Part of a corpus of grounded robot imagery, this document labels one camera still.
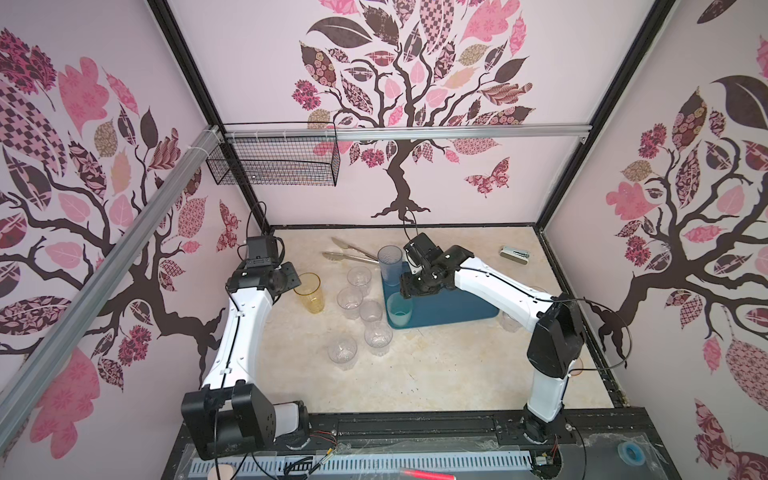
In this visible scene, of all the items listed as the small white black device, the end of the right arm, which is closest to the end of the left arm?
the end of the right arm

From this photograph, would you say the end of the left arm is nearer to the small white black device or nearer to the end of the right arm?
the end of the right arm

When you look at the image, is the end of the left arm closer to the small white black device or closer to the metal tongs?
the metal tongs
